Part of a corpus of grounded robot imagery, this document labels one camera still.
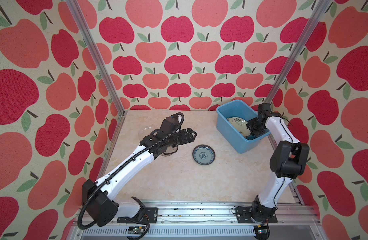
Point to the blue plastic bin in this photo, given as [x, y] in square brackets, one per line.
[237, 108]

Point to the aluminium corner post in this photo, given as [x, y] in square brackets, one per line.
[82, 24]
[311, 38]

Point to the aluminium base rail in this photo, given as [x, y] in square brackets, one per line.
[177, 220]

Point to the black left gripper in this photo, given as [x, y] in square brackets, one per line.
[185, 139]

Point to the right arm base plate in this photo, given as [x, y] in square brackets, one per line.
[246, 215]

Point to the blue floral small plate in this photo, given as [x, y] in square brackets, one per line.
[204, 155]

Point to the beige brown rim plate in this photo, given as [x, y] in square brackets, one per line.
[240, 125]

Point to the right aluminium corner post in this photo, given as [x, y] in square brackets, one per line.
[311, 38]

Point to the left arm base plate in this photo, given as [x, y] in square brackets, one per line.
[148, 214]

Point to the smoky glass plate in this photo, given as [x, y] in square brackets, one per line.
[170, 151]

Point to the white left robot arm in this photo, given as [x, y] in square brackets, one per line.
[99, 204]

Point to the left aluminium corner post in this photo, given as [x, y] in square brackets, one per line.
[82, 24]

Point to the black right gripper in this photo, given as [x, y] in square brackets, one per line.
[250, 123]

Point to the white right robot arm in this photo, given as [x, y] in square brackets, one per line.
[288, 161]

